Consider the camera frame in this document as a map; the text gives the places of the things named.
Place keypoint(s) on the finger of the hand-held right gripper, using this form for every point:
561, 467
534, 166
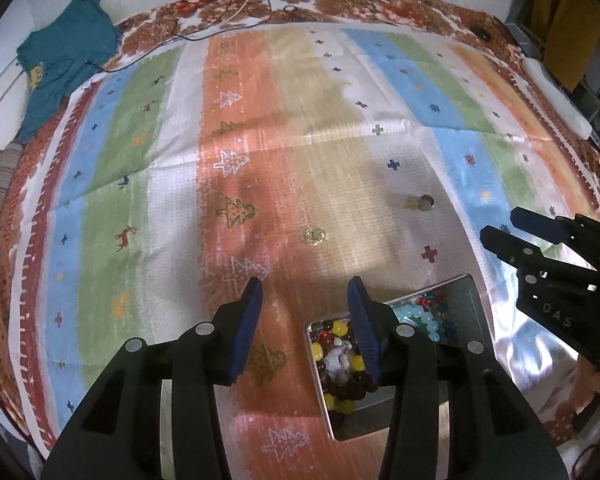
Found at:
535, 220
510, 245

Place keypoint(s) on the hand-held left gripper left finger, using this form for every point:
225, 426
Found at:
247, 320

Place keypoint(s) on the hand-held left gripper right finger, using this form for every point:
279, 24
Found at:
365, 330

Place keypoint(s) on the silver metal tin box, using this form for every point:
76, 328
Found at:
472, 310

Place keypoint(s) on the dark glass marble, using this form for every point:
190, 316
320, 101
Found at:
424, 203

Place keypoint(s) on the person's right hand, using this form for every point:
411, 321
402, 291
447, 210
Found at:
597, 385

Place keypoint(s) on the white rolled bundle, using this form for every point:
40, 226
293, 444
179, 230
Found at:
560, 97

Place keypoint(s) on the striped colourful mat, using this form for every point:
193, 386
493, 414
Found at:
280, 135

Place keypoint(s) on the yellow hanging cloth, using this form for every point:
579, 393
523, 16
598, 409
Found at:
560, 15

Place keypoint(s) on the striped patterned table cloth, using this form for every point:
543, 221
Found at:
330, 2

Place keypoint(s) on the teal garment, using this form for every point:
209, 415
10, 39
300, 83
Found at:
65, 55

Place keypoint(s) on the white bed headboard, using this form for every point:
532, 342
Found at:
0, 95

